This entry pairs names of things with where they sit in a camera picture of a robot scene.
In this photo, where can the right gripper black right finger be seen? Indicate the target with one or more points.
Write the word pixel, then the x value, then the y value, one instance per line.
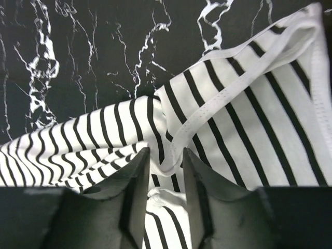
pixel 221 213

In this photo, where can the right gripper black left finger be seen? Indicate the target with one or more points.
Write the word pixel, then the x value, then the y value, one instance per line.
pixel 110 214

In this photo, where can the black white striped tank top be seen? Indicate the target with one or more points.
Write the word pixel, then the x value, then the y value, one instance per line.
pixel 258 114

